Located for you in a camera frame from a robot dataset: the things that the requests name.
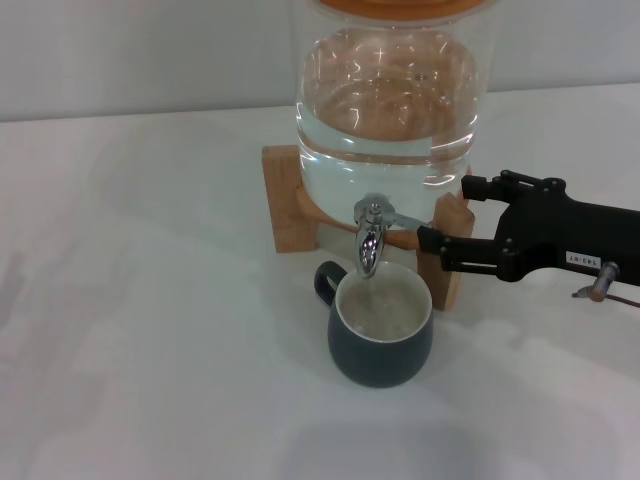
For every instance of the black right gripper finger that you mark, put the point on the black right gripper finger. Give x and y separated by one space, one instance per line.
460 252
480 189

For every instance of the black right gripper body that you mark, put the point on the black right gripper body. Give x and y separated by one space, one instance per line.
560 230

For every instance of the chrome faucet with lever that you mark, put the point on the chrome faucet with lever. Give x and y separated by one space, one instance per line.
370 245

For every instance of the black ceramic cup white inside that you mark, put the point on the black ceramic cup white inside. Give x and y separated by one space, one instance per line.
380 360

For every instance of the glass water dispenser jar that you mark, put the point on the glass water dispenser jar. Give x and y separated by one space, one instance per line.
390 165

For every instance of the wooden dispenser stand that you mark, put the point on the wooden dispenser stand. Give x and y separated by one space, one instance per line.
281 200

